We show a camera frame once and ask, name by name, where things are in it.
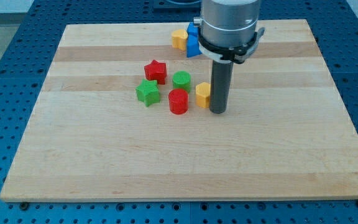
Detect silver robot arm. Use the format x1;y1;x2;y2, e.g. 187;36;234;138
193;0;261;48

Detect red cylinder block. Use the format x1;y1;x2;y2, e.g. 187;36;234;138
168;88;188;114

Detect yellow hexagon block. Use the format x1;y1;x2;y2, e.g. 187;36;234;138
195;82;211;108

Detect green cylinder block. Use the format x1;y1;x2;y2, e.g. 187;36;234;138
172;70;191;93

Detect green star block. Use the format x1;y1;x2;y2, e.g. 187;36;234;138
135;79;160;107

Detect red star block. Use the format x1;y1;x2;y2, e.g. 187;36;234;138
144;60;167;85

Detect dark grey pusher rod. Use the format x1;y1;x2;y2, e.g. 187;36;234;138
209;61;233;114

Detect blue triangle block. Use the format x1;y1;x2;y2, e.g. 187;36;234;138
186;35;202;58

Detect yellow heart block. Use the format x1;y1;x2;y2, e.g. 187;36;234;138
171;29;188;51

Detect blue cube block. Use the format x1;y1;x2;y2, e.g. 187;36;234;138
186;22;198;37

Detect wooden board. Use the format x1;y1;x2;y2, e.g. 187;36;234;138
0;19;358;202

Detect black mounting clamp ring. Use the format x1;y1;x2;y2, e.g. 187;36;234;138
197;27;265;65

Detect blue perforated table frame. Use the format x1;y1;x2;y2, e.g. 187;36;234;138
0;1;358;223

